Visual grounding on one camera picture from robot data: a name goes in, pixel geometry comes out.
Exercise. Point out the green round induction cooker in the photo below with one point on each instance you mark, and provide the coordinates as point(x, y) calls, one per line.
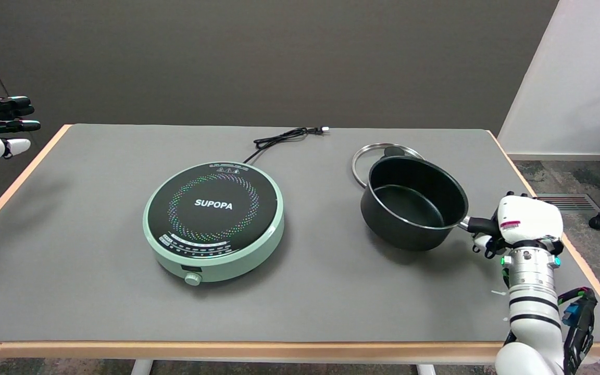
point(214, 219)

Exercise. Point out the grey table mat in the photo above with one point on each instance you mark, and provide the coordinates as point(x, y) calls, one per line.
point(71, 260)

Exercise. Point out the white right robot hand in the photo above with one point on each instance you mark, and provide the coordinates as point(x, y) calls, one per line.
point(532, 221)

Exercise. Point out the glass lid with black knob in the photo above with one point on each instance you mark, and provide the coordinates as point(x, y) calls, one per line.
point(362, 156)

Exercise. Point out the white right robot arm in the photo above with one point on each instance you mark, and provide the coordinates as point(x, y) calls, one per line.
point(532, 307)

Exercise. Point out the white table leg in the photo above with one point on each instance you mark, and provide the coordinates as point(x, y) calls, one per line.
point(141, 367)
point(426, 370)

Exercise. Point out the floor vent grille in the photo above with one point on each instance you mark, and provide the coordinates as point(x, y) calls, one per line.
point(571, 203)

